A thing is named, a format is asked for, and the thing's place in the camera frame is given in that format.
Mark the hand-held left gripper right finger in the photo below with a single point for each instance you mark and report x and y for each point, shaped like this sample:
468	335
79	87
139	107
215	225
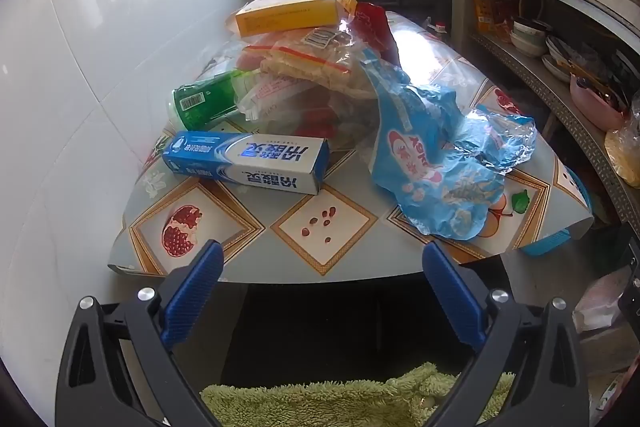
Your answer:
452	297

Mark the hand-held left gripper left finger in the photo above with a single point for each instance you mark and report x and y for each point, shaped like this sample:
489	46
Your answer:
192	297

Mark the blue toothpaste box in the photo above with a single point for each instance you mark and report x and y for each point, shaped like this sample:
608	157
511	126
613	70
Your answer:
240	159

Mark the blue crumpled plastic bag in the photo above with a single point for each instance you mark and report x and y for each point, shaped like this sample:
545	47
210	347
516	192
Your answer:
420	157

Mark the green fleece clothing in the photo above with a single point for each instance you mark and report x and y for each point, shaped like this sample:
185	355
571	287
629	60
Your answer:
325	399

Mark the green plastic bottle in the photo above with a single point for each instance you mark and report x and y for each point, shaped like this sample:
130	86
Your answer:
205	99

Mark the clear plastic bag red print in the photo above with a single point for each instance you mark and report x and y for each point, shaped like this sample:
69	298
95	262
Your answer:
300	117

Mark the yellow plastic bag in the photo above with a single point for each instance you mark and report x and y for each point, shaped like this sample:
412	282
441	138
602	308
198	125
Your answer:
625	152

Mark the pink plastic basin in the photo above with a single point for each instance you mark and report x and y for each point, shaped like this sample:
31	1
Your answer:
597	107

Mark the stack of plates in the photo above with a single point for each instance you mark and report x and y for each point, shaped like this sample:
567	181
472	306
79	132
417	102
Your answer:
557	57

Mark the clear zip bag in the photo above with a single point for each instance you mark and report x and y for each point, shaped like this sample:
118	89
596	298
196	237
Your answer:
315	62

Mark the stack of white bowls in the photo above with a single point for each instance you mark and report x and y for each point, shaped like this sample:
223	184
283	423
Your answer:
527	39

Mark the red snack packet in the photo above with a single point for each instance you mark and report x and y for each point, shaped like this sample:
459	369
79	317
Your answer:
375	27

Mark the orange snack packets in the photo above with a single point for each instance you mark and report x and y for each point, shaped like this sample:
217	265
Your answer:
487	14

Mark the yellow cardboard box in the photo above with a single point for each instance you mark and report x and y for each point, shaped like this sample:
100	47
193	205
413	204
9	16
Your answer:
285	14

